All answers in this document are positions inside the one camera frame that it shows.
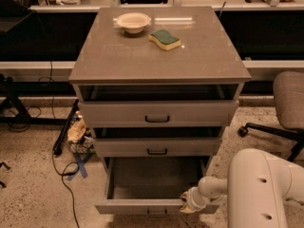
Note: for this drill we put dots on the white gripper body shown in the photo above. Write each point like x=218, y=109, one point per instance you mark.
x=192, y=198

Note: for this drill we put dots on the grey bottom drawer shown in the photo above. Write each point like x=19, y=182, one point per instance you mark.
x=149, y=185

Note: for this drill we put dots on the grey drawer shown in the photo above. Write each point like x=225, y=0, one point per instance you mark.
x=157, y=147
x=149, y=185
x=158, y=114

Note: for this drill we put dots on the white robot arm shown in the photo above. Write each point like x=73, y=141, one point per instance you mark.
x=257, y=188

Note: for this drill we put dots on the grey middle drawer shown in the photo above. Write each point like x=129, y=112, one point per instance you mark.
x=157, y=147

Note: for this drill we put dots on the grey top drawer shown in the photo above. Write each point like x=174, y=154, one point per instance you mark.
x=158, y=114

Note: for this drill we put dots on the grey drawer cabinet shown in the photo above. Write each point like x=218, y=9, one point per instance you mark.
x=113, y=67

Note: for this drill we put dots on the blue tape cross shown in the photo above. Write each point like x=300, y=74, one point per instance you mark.
x=82, y=160

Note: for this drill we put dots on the crumpled snack bag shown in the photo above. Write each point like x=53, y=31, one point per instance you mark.
x=79, y=137

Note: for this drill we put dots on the black power strip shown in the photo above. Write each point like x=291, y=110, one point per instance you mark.
x=57, y=149

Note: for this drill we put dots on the black office chair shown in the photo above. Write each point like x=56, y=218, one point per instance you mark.
x=288, y=88

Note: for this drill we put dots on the green yellow sponge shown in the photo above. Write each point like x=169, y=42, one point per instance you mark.
x=164, y=39

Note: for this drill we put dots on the white paper bowl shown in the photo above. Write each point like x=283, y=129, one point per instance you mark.
x=133, y=22

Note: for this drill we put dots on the black desk leg stand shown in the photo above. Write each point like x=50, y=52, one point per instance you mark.
x=23, y=116

